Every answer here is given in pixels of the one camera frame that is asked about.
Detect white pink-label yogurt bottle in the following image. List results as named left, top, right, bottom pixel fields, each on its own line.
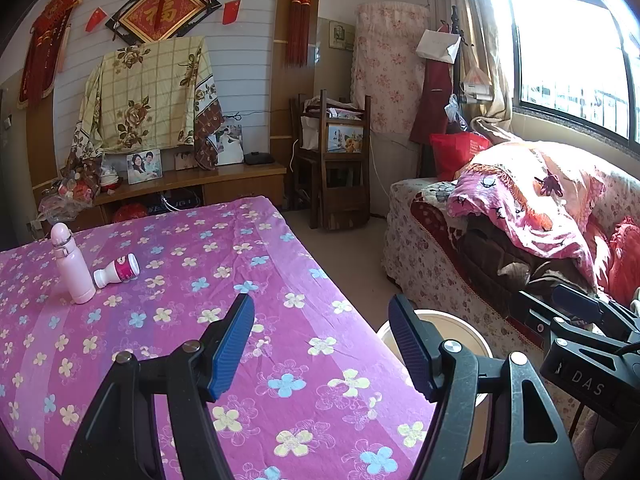
left=93, top=254, right=141, bottom=289

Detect yellow floral checked cloth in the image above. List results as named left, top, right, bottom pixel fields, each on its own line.
left=67, top=35, right=226, bottom=171

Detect person's right hand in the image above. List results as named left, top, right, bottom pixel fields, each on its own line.
left=572, top=407, right=636, bottom=480

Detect pink printed blanket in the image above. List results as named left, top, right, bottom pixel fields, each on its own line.
left=446, top=141, right=606, bottom=273

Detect red hanging banner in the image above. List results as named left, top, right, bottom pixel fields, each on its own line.
left=17, top=0, right=83, bottom=110

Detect red cushion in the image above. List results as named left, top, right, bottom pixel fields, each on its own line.
left=582, top=215, right=640, bottom=308

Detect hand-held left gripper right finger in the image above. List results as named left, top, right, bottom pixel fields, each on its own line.
left=388, top=294, right=583, bottom=480

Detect pink thermos bottle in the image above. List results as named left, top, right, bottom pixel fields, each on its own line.
left=50, top=222, right=97, bottom=305

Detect beige curtain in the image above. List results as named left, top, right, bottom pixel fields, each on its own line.
left=450, top=0, right=521, bottom=136

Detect purple floral tablecloth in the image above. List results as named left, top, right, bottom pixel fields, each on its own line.
left=0, top=196, right=441, bottom=480

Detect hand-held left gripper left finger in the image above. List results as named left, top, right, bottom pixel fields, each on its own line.
left=60, top=293, right=256, bottom=480

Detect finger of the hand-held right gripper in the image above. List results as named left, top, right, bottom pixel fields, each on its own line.
left=515, top=290, right=566, bottom=343
left=550, top=284, right=640, bottom=343

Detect small wall picture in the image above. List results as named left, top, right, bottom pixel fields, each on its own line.
left=328, top=19, right=356, bottom=52

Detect dark red hanging garment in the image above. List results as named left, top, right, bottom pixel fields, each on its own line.
left=409, top=57, right=457, bottom=146

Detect pink floral appliance cover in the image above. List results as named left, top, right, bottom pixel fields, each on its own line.
left=350, top=1, right=432, bottom=136

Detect white round waste bin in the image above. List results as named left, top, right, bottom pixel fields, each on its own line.
left=376, top=309, right=491, bottom=411

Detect red knot tassel ornament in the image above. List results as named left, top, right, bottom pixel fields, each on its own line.
left=266, top=0, right=335, bottom=68

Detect wooden cabinet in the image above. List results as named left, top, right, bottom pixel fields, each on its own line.
left=32, top=162, right=288, bottom=241

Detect framed couple photo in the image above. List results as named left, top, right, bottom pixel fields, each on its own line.
left=126, top=149, right=164, bottom=185

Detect floral covered sofa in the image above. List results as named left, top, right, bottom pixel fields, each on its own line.
left=382, top=142, right=640, bottom=411

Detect wedding photo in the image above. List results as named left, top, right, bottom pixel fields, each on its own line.
left=215, top=124, right=245, bottom=166

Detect pile of plastic bags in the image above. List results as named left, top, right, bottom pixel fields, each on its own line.
left=37, top=180, right=96, bottom=221

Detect red plastic bag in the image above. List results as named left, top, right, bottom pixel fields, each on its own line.
left=430, top=132, right=491, bottom=181

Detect white paper bag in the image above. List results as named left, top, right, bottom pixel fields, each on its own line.
left=416, top=29, right=461, bottom=65

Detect picture printed box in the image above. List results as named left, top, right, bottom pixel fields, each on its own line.
left=326, top=122, right=365, bottom=155

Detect diamond framed red decoration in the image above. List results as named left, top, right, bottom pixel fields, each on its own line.
left=105, top=0, right=222, bottom=46

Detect window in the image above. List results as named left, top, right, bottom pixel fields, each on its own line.
left=487, top=0, right=640, bottom=141

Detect dark wooden chair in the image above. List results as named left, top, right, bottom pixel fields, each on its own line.
left=289, top=90, right=372, bottom=231

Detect brown blanket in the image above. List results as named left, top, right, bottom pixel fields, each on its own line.
left=457, top=212, right=596, bottom=301

